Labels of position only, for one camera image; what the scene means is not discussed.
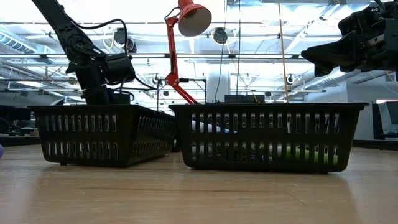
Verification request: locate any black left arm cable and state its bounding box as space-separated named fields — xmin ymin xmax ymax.
xmin=67 ymin=18 xmax=158 ymax=103

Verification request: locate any blue dry-erase marker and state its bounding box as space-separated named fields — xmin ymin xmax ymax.
xmin=190 ymin=120 xmax=231 ymax=134
xmin=247 ymin=148 xmax=268 ymax=163

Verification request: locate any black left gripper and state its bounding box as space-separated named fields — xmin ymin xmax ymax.
xmin=83 ymin=88 xmax=132 ymax=106

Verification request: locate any black slotted plastic basket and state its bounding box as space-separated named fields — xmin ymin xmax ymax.
xmin=29 ymin=104 xmax=177 ymax=169
xmin=168 ymin=102 xmax=369 ymax=174

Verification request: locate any yellow hanging rope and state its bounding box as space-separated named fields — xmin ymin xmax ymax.
xmin=277 ymin=0 xmax=290 ymax=104

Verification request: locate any long ceiling light bar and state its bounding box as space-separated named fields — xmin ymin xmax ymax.
xmin=0 ymin=53 xmax=304 ymax=60

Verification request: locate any red desk lamp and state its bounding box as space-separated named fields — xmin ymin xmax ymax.
xmin=164 ymin=0 xmax=213 ymax=106

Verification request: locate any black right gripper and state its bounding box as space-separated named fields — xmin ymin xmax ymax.
xmin=300 ymin=0 xmax=398 ymax=77

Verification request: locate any black box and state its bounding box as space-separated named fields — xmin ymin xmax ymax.
xmin=224 ymin=94 xmax=266 ymax=104

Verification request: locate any black desk partition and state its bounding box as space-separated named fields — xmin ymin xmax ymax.
xmin=371 ymin=101 xmax=398 ymax=141

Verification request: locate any black ceiling cable reel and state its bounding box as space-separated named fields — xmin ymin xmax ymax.
xmin=112 ymin=27 xmax=137 ymax=54
xmin=212 ymin=27 xmax=229 ymax=45

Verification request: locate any dark desk furniture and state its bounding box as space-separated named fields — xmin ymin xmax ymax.
xmin=0 ymin=104 xmax=34 ymax=138

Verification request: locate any silver ventilation duct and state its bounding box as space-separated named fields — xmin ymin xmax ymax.
xmin=0 ymin=29 xmax=38 ymax=54
xmin=306 ymin=67 xmax=398 ymax=91

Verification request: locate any black hanging cable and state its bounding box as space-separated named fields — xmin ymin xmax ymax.
xmin=235 ymin=0 xmax=242 ymax=96
xmin=214 ymin=0 xmax=227 ymax=103

